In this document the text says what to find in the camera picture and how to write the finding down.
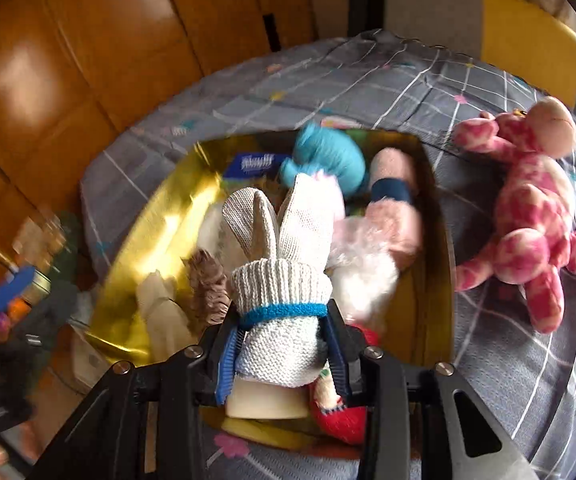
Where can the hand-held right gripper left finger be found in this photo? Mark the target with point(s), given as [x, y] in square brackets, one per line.
[228, 360]

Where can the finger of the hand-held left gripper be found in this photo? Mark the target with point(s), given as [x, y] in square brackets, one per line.
[13, 287]

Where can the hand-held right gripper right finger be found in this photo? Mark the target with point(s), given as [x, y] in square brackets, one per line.
[335, 355]

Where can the red knit sock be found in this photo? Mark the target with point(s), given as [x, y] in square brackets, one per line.
[338, 420]

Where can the pink scrunchie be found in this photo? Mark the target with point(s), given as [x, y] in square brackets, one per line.
[205, 285]

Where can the white fluffy socks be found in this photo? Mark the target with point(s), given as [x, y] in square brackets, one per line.
[368, 280]

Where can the beige cloth roll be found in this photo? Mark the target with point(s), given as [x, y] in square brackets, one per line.
[163, 310]

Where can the white knit gloves blue band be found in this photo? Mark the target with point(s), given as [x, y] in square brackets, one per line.
[278, 280]

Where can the pink fluffy socks blue band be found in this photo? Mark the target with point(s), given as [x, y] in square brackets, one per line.
[393, 220]

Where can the gold box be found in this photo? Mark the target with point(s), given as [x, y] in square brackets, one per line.
[158, 220]

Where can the blue labelled packet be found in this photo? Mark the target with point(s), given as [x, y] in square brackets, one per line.
[253, 165]

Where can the teal and pink fluffy socks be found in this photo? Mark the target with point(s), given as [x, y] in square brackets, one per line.
[328, 152]

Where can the wooden wardrobe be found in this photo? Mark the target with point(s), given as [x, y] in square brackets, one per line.
[93, 60]

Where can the pink spotted giraffe plush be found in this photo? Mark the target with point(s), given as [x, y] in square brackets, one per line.
[523, 200]

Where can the grey yellow blue headboard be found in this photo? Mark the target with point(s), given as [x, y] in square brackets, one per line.
[518, 25]

